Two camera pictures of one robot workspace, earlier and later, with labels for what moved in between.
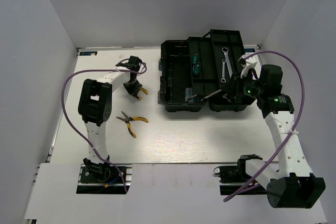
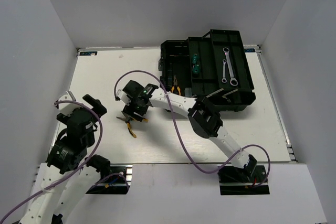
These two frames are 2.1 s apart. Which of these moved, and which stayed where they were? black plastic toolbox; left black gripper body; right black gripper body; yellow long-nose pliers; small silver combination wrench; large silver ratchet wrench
Moved: left black gripper body; right black gripper body
Stayed: yellow long-nose pliers; large silver ratchet wrench; small silver combination wrench; black plastic toolbox
